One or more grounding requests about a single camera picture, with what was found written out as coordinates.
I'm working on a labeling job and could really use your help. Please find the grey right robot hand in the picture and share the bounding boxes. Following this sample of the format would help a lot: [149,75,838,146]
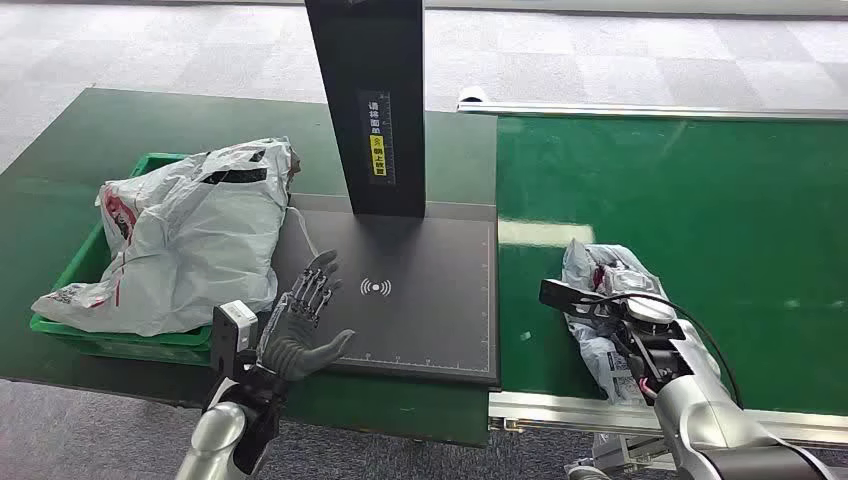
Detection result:
[594,261,678,327]

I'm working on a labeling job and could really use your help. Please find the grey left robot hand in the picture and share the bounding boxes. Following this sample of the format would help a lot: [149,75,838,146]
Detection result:
[258,250,356,383]

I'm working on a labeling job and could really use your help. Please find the grey plastic mail package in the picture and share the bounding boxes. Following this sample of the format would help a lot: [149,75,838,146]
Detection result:
[561,239,667,407]

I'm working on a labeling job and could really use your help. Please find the green conveyor belt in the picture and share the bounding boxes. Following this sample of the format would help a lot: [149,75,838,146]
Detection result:
[496,115,848,416]

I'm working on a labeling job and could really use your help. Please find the aluminium conveyor underframe beam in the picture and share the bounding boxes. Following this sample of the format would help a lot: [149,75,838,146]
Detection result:
[564,433,680,480]

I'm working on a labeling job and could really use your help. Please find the white plastic strip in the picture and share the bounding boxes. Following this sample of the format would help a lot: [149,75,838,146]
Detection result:
[286,206,320,259]

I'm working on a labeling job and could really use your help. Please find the black scanner platform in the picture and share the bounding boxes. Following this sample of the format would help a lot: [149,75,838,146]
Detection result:
[271,193,500,387]

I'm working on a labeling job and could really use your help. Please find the large white plastic mail bag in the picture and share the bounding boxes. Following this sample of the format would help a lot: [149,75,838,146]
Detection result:
[31,137,303,338]

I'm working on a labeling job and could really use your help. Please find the black yellow column label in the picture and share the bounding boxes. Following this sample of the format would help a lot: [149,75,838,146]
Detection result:
[357,89,397,187]

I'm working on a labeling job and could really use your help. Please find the green plastic crate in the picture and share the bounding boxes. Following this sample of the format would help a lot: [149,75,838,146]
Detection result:
[29,152,217,368]

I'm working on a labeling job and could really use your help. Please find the black scanner column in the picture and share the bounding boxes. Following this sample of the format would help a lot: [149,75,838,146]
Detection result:
[304,0,427,219]

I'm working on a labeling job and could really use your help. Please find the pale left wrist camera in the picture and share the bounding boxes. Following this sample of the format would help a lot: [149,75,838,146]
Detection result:
[210,299,260,380]

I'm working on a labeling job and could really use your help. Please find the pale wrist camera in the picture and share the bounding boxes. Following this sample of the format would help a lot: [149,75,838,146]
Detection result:
[539,278,601,317]
[210,299,260,380]

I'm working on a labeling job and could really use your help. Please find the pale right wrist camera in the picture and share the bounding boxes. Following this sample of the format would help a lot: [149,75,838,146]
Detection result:
[539,278,601,317]

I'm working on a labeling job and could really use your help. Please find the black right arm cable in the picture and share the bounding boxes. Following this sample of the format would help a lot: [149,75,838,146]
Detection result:
[581,291,744,409]

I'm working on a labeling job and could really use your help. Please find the wide aluminium conveyor rail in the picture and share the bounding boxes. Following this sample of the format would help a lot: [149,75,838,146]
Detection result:
[488,390,848,452]

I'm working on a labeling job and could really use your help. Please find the slim aluminium conveyor rail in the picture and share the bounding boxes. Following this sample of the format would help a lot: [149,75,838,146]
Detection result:
[457,100,848,123]

